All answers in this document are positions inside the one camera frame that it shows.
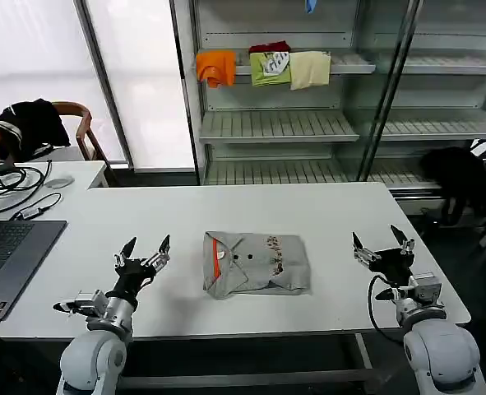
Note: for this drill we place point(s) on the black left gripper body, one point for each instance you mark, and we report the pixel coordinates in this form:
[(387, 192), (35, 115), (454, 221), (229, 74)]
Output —
[(132, 276)]

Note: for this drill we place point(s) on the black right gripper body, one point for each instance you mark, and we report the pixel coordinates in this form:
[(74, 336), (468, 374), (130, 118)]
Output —
[(392, 265)]

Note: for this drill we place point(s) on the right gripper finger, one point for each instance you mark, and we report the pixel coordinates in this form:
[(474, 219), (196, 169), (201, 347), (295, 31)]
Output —
[(403, 239), (362, 252)]

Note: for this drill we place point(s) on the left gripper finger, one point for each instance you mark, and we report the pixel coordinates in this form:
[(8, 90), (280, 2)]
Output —
[(160, 256), (126, 249)]

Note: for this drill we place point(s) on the grey printed t-shirt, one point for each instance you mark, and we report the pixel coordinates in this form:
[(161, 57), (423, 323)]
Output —
[(259, 267)]

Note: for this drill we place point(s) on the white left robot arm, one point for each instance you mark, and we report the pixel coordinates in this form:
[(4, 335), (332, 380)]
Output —
[(91, 362)]

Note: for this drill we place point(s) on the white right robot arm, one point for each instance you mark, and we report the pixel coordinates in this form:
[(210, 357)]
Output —
[(444, 354)]

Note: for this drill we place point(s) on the black garment heap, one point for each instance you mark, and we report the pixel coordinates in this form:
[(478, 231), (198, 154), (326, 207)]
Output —
[(460, 181)]

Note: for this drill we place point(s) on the grey computer mouse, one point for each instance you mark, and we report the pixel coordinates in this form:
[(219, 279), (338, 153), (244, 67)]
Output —
[(59, 181)]

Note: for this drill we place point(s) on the dark grey open laptop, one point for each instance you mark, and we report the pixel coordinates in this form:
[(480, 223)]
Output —
[(14, 255)]

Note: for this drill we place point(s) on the brown wooden chair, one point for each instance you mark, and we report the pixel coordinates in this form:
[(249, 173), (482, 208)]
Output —
[(85, 131)]

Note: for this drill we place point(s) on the grey metal shelf rack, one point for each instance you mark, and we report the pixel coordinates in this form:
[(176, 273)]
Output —
[(277, 123)]

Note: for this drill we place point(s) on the black jacket with white stripes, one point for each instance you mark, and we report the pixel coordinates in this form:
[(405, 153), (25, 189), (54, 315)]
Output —
[(31, 126)]

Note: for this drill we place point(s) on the grey window frame post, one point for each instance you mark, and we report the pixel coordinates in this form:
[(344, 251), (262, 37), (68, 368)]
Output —
[(107, 86)]

